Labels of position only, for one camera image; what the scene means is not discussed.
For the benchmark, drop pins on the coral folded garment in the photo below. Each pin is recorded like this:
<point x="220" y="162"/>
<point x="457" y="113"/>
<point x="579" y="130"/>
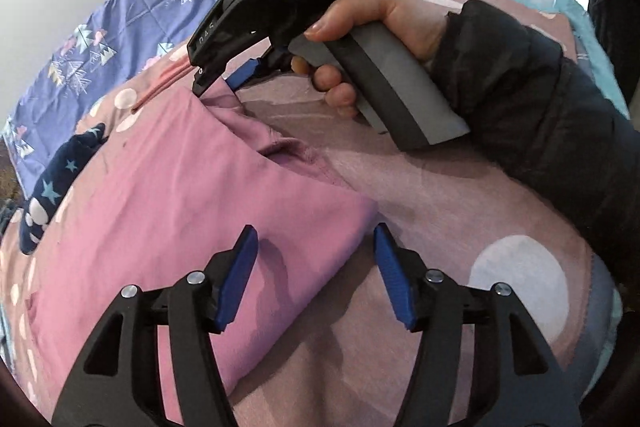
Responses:
<point x="160" y="84"/>

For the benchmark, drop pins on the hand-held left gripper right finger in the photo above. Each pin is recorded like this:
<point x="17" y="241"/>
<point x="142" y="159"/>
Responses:
<point x="392" y="279"/>

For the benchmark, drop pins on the brown polka dot blanket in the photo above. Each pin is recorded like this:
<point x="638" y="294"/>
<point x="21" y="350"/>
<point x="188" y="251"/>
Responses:
<point x="450" y="197"/>

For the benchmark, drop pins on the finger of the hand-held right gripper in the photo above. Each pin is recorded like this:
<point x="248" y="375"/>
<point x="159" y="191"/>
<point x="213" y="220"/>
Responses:
<point x="245" y="74"/>

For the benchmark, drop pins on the navy star print folded garment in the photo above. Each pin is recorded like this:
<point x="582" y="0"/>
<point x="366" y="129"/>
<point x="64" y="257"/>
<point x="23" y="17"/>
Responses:
<point x="55" y="187"/>

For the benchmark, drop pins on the blue tree print sheet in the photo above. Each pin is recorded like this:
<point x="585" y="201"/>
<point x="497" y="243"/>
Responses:
<point x="125" y="7"/>

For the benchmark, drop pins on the person's right forearm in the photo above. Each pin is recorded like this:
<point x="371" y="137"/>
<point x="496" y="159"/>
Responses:
<point x="540" y="107"/>

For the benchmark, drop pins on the pink long-sleeve shirt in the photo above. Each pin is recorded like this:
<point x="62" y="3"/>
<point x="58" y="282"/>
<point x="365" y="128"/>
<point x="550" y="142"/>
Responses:
<point x="175" y="207"/>

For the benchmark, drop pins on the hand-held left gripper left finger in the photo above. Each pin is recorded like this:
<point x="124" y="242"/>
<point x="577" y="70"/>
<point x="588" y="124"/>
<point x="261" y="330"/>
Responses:
<point x="237" y="279"/>

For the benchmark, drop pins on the person's right hand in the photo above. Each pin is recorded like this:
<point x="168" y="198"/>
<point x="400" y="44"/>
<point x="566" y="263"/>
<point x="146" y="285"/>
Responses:
<point x="400" y="14"/>

